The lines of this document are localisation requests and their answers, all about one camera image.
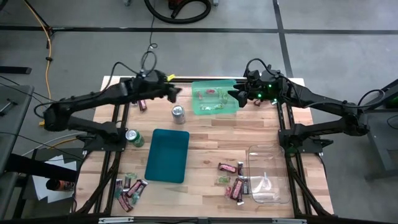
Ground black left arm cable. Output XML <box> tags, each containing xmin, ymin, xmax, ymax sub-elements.
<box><xmin>32</xmin><ymin>51</ymin><xmax>158</xmax><ymax>121</ymax></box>

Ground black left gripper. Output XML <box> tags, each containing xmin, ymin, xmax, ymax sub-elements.
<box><xmin>142</xmin><ymin>70</ymin><xmax>183</xmax><ymax>103</ymax></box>

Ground black hand tool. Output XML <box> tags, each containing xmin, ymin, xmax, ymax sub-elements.
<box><xmin>0</xmin><ymin>98</ymin><xmax>19</xmax><ymax>116</ymax></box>

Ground black metal beam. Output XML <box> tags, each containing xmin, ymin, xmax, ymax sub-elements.
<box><xmin>0</xmin><ymin>152</ymin><xmax>78</xmax><ymax>183</ymax></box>

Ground green Sprite can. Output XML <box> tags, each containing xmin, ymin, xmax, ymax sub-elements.
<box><xmin>124</xmin><ymin>129</ymin><xmax>146</xmax><ymax>148</ymax></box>

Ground grey side table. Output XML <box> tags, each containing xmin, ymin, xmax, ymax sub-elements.
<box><xmin>0</xmin><ymin>83</ymin><xmax>35</xmax><ymax>175</ymax></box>

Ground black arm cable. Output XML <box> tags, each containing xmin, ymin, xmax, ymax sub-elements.
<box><xmin>244</xmin><ymin>57</ymin><xmax>386</xmax><ymax>108</ymax></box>
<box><xmin>32</xmin><ymin>51</ymin><xmax>158</xmax><ymax>121</ymax></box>

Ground yellow extension cable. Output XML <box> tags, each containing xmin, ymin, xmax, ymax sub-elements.
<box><xmin>23</xmin><ymin>0</ymin><xmax>53</xmax><ymax>128</ymax></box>

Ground orange black spray can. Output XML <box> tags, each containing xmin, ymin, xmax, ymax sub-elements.
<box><xmin>45</xmin><ymin>179</ymin><xmax>75</xmax><ymax>191</ymax></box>

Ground light green translucent basket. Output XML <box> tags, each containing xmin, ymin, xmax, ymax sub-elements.
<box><xmin>191</xmin><ymin>79</ymin><xmax>240</xmax><ymax>116</ymax></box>

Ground silver Diet Coke can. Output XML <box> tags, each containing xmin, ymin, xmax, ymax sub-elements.
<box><xmin>171</xmin><ymin>105</ymin><xmax>187</xmax><ymax>125</ymax></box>

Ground black flat bar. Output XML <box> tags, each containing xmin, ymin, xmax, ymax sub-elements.
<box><xmin>0</xmin><ymin>65</ymin><xmax>32</xmax><ymax>75</ymax></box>

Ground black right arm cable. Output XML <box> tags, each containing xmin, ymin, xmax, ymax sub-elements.
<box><xmin>244</xmin><ymin>57</ymin><xmax>386</xmax><ymax>108</ymax></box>

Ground teal blue plastic basket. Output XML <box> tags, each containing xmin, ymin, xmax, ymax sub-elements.
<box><xmin>144</xmin><ymin>128</ymin><xmax>190</xmax><ymax>184</ymax></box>

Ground black aluminium table frame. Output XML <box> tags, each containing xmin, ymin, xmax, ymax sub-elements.
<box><xmin>72</xmin><ymin>76</ymin><xmax>335</xmax><ymax>224</ymax></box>

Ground clear plastic basket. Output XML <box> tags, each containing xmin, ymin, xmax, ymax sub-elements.
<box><xmin>247</xmin><ymin>143</ymin><xmax>292</xmax><ymax>205</ymax></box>

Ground silver metal bracket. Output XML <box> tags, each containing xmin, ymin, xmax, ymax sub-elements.
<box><xmin>272</xmin><ymin>218</ymin><xmax>307</xmax><ymax>224</ymax></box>
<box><xmin>98</xmin><ymin>217</ymin><xmax>134</xmax><ymax>224</ymax></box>

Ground black tripod stand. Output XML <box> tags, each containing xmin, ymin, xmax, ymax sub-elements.
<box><xmin>21</xmin><ymin>0</ymin><xmax>57</xmax><ymax>50</ymax></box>

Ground white paper sheets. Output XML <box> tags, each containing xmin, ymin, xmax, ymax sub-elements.
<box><xmin>30</xmin><ymin>154</ymin><xmax>78</xmax><ymax>203</ymax></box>

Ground black vacuum hose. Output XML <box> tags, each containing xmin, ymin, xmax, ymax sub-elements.
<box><xmin>143</xmin><ymin>0</ymin><xmax>212</xmax><ymax>25</ymax></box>

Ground large brown chocolate bar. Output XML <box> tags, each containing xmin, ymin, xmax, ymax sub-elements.
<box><xmin>230</xmin><ymin>177</ymin><xmax>245</xmax><ymax>200</ymax></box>

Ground grey metal stand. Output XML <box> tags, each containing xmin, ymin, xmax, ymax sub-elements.
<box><xmin>362</xmin><ymin>79</ymin><xmax>398</xmax><ymax>181</ymax></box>

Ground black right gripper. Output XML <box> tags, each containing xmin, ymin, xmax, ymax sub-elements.
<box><xmin>228</xmin><ymin>70</ymin><xmax>285</xmax><ymax>108</ymax></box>

